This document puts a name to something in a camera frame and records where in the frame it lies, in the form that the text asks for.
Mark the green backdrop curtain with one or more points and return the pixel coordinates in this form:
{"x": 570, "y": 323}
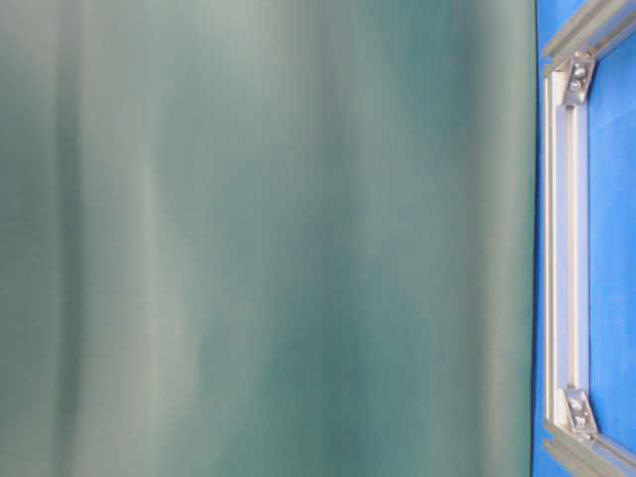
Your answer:
{"x": 267, "y": 238}

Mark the upper metal corner bracket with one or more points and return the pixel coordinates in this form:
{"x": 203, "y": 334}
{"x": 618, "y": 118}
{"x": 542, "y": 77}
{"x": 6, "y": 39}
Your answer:
{"x": 579, "y": 76}

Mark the aluminium extrusion frame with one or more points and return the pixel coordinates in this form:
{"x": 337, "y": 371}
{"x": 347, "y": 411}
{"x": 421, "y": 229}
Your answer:
{"x": 598, "y": 27}

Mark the lower metal corner bracket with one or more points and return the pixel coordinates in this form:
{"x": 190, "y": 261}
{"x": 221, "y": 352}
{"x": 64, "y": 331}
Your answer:
{"x": 579, "y": 415}

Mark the metal corner bracket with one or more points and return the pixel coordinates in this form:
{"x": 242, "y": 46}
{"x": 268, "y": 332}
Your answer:
{"x": 579, "y": 76}
{"x": 579, "y": 415}

